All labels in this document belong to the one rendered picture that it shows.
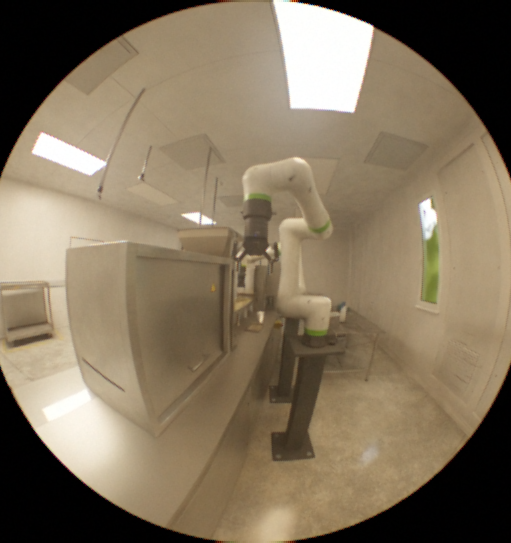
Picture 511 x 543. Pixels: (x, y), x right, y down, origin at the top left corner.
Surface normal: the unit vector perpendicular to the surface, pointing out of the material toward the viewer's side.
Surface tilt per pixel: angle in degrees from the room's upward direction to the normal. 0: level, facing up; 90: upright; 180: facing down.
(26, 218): 90
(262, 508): 0
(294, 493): 0
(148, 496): 0
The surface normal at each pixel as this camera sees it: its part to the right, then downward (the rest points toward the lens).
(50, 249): 0.98, 0.04
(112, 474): 0.04, -1.00
